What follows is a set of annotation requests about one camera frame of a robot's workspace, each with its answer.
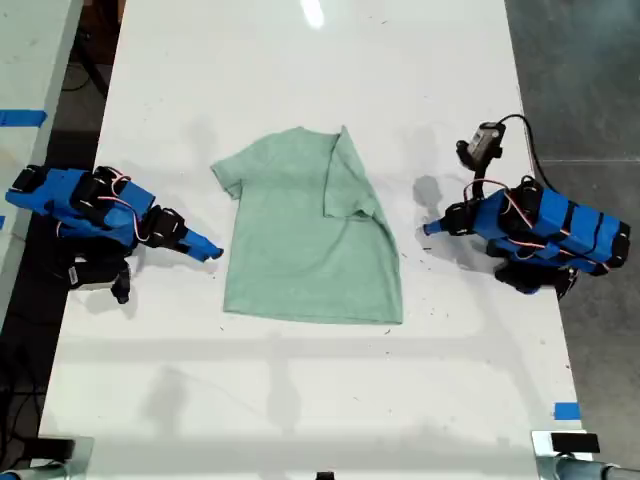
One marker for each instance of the gripper camera stalk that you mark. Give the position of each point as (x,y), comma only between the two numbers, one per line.
(122,287)
(479,182)

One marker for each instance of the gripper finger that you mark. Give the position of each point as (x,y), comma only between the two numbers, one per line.
(202,241)
(439,231)
(437,225)
(195,251)

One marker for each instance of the square blue tape piece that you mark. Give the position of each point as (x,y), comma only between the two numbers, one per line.
(567,411)

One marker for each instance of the long blue tape strip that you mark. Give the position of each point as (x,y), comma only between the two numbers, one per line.
(22,117)

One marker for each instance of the grey pipe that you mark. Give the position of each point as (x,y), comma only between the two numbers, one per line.
(595,470)

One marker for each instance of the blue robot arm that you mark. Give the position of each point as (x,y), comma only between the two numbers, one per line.
(575,225)
(120,210)

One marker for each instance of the metal table clamp bracket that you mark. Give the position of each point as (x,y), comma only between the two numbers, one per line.
(80,457)
(542,455)

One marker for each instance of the pale green T-shirt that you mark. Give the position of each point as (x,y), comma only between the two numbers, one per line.
(300,240)

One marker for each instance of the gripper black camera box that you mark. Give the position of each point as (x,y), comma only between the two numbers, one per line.
(482,140)
(92,277)

